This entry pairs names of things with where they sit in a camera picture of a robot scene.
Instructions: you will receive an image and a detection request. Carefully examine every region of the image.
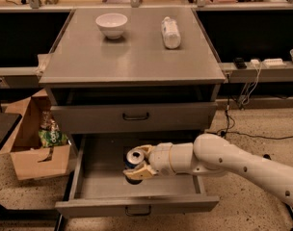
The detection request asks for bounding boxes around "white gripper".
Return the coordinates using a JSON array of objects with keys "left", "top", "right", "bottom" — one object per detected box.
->
[{"left": 123, "top": 142, "right": 174, "bottom": 180}]

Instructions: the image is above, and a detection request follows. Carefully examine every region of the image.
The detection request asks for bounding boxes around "blue pepsi can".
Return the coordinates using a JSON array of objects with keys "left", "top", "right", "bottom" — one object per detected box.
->
[{"left": 123, "top": 147, "right": 147, "bottom": 186}]

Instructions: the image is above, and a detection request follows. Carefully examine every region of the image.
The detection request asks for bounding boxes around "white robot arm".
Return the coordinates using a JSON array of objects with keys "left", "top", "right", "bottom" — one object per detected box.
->
[{"left": 123, "top": 134, "right": 293, "bottom": 207}]

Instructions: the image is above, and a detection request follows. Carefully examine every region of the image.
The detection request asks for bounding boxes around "closed grey upper drawer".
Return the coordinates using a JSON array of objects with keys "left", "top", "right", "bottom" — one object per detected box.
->
[{"left": 51, "top": 102, "right": 217, "bottom": 134}]

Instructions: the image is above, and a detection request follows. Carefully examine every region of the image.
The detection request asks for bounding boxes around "open grey middle drawer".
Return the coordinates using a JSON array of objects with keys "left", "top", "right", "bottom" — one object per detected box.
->
[{"left": 56, "top": 133, "right": 219, "bottom": 218}]

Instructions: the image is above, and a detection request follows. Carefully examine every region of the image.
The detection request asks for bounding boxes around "grey metal drawer cabinet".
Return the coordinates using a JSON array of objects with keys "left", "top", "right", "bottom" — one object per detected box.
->
[{"left": 39, "top": 6, "right": 226, "bottom": 137}]

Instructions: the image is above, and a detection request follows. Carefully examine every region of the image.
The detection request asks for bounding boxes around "green snack bag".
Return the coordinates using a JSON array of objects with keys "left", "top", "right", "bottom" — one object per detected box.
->
[{"left": 39, "top": 130, "right": 67, "bottom": 147}]

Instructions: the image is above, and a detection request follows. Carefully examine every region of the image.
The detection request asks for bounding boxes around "brown snack bag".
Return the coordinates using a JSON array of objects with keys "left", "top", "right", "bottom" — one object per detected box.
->
[{"left": 40, "top": 111, "right": 59, "bottom": 131}]

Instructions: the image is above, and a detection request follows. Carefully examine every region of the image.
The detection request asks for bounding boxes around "brown cardboard box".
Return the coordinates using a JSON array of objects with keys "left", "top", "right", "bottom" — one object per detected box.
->
[{"left": 2, "top": 90, "right": 71, "bottom": 180}]

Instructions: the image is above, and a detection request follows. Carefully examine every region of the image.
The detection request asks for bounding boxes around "clear plastic water bottle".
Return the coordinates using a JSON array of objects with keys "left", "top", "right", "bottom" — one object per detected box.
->
[{"left": 161, "top": 16, "right": 181, "bottom": 49}]

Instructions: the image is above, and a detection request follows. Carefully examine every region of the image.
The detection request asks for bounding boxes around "black small device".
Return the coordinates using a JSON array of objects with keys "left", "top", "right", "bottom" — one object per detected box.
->
[{"left": 233, "top": 58, "right": 247, "bottom": 69}]

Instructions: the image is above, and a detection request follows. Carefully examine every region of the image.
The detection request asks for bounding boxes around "white ceramic bowl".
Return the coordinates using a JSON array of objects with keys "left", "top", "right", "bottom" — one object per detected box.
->
[{"left": 95, "top": 13, "right": 128, "bottom": 39}]

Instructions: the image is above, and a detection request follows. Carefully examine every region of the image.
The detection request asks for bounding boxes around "white charger plug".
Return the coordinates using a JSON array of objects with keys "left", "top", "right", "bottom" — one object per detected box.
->
[{"left": 251, "top": 59, "right": 260, "bottom": 64}]

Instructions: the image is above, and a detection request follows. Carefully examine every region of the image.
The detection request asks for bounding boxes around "white power strip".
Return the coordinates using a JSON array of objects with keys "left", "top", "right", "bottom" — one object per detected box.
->
[{"left": 263, "top": 58, "right": 286, "bottom": 68}]

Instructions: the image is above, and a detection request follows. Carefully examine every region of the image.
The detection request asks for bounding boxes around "black floor cable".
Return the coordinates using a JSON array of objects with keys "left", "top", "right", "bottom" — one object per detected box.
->
[{"left": 205, "top": 74, "right": 293, "bottom": 141}]

